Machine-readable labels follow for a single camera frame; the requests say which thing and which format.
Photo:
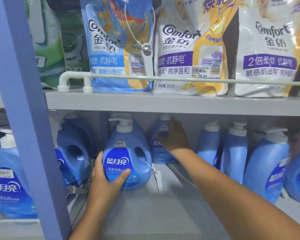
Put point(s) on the person's left hand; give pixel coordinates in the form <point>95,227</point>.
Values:
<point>102,187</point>

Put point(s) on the person's right hand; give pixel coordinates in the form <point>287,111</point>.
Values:
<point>176,141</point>

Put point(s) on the person's right fingers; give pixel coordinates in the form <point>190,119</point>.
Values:
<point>165,139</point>

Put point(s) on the person's left thumb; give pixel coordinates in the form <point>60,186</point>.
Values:
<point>120,178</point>

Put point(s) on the blue detergent jug with pump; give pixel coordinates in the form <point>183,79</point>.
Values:
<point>130,147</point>

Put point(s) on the person's left forearm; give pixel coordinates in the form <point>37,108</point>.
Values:
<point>92,219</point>

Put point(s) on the person's right forearm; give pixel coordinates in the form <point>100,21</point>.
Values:
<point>227,197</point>

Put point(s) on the grey metal shelf board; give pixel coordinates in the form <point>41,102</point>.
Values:
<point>152,212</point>
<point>165,103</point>

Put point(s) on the white and yellow softener pouch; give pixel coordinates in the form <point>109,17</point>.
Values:
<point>175,59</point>

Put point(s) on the blue fabric softener pouch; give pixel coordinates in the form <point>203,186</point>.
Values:
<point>107,59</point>

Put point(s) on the row of blue detergent bottles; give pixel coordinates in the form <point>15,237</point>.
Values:
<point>265,167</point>

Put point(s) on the white softener pouch purple label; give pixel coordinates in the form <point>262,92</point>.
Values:
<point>265,62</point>

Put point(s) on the dark green refill pouch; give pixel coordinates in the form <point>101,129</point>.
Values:
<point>72,42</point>

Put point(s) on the light green refill pouch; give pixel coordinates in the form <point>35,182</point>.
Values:
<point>47,34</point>

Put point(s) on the white shelf guard rail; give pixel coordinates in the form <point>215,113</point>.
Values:
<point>165,78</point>

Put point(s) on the blue shelf upright post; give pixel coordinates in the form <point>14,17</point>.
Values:
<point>22,109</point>

